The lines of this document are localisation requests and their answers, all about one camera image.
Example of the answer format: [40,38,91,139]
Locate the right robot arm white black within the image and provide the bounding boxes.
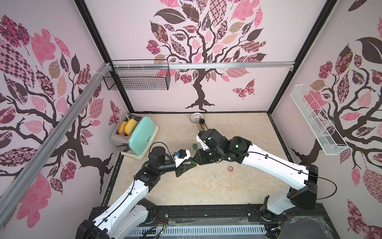
[193,129,318,220]

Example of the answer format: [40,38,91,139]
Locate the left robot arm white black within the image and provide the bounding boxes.
[75,146,194,239]

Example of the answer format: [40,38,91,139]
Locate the black white patterned bowl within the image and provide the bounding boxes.
[190,113,205,124]

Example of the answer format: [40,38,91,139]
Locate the mint green toaster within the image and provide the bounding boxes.
[121,116,159,160]

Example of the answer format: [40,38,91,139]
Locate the black wire wall basket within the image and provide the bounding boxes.
[103,59,171,91]

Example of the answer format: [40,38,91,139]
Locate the white slotted cable duct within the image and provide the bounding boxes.
[146,225,267,238]

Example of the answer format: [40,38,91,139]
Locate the white wire wall shelf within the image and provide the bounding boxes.
[290,84,350,155]

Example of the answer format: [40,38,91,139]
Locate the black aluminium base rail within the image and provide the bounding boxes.
[89,203,329,228]

